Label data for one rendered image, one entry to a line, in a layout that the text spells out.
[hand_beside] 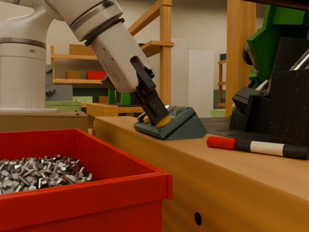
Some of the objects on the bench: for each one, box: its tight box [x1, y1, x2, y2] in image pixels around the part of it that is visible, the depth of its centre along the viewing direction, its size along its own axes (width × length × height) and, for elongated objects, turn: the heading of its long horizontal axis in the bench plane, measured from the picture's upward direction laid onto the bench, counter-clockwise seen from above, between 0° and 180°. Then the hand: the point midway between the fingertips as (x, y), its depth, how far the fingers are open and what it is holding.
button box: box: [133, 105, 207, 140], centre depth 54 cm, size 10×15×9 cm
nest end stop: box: [232, 95, 248, 113], centre depth 60 cm, size 4×7×6 cm
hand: (155, 109), depth 47 cm, fingers closed
